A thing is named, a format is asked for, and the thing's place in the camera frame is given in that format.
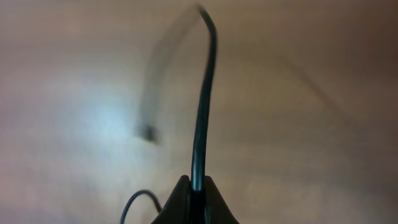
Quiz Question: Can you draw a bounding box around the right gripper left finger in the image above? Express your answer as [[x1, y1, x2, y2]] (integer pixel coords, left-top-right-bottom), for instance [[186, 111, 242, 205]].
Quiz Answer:
[[151, 175, 190, 224]]

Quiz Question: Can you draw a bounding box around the right camera black cable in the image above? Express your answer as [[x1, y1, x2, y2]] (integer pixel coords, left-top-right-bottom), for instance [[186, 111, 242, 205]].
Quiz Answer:
[[119, 189, 163, 224]]

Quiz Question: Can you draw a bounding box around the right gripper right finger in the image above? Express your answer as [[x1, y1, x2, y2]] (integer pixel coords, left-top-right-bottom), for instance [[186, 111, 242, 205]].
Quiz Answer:
[[205, 176, 239, 224]]

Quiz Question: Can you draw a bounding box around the thick black USB cable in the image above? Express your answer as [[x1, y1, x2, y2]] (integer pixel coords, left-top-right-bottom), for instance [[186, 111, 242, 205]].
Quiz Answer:
[[135, 4, 218, 192]]

